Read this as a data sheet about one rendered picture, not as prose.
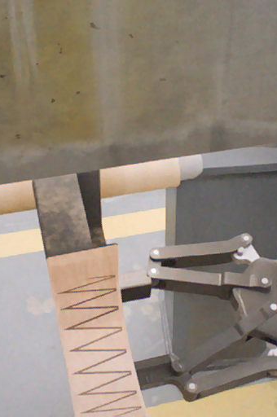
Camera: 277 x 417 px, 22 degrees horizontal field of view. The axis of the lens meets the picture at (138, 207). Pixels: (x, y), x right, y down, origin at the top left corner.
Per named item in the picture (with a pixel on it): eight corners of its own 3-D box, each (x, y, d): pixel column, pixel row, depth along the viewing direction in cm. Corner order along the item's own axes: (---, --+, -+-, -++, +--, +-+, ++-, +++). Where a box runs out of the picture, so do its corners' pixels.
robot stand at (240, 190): (157, 294, 205) (158, 91, 157) (251, 287, 206) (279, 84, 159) (169, 374, 185) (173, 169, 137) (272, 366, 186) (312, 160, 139)
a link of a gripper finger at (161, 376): (188, 366, 61) (198, 398, 60) (132, 379, 60) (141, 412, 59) (190, 359, 60) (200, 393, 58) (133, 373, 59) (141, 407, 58)
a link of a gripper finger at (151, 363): (167, 365, 62) (169, 373, 62) (90, 383, 61) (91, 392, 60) (169, 353, 59) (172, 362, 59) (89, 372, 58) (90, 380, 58)
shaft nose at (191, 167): (173, 144, 51) (169, 154, 53) (180, 176, 50) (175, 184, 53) (200, 140, 51) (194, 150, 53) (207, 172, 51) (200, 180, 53)
